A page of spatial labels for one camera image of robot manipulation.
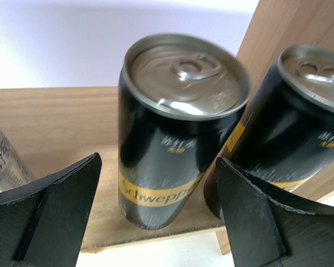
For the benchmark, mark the wooden shelf unit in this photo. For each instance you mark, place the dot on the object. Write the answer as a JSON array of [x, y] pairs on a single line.
[[51, 128]]

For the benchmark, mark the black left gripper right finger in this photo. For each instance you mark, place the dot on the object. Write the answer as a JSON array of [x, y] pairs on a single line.
[[268, 226]]

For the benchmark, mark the blue silver energy can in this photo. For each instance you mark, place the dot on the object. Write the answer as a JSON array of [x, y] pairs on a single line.
[[13, 172]]

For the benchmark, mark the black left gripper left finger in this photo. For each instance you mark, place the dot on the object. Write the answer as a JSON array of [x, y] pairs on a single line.
[[43, 223]]

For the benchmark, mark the black tonic can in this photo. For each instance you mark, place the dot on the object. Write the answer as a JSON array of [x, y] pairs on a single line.
[[286, 134], [179, 99]]

